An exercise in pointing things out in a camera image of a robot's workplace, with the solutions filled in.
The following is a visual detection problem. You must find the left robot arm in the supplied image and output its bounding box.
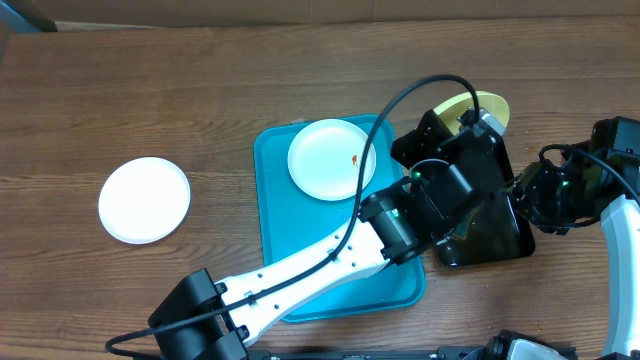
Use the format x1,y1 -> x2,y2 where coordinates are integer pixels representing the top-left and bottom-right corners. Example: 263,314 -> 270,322
149,109 -> 507,359

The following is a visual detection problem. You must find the black water tray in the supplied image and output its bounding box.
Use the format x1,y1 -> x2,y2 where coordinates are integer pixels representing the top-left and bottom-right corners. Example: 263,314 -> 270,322
412,145 -> 535,268

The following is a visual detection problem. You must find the teal plastic tray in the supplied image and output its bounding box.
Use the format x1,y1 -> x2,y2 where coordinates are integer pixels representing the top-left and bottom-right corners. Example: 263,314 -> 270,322
254,123 -> 426,323

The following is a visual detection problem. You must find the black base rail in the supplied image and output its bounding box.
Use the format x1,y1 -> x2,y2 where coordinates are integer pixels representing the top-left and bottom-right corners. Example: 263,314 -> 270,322
249,329 -> 579,360

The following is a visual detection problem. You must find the yellow-green plate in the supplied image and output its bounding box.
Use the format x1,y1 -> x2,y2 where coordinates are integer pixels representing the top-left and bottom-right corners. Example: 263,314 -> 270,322
434,91 -> 510,135

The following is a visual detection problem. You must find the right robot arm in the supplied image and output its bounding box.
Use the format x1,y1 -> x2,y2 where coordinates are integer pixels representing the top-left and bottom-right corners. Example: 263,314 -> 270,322
508,116 -> 639,359

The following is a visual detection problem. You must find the white plate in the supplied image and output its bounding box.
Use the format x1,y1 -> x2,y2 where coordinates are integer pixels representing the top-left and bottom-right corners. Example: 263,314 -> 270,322
287,119 -> 368,201
98,157 -> 191,245

